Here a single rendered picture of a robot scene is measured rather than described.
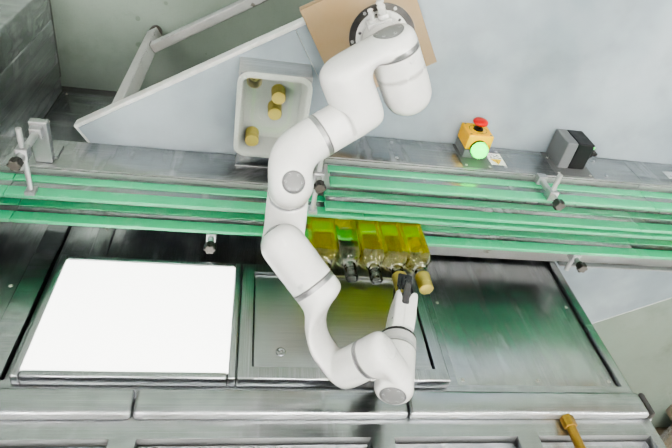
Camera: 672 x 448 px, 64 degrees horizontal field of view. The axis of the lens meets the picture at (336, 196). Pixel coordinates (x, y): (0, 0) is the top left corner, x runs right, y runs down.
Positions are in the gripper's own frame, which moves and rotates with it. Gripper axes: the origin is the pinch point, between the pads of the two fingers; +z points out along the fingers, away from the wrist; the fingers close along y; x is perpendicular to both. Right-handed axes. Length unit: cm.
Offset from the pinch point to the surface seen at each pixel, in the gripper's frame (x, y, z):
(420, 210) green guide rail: -1.8, 6.5, 22.2
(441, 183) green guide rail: -5.2, 13.6, 25.7
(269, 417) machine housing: 21.8, -14.0, -30.3
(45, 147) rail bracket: 88, 10, 7
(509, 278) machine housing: -33.7, -15.6, 30.7
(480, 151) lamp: -13.7, 19.9, 35.2
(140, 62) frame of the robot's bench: 90, 10, 60
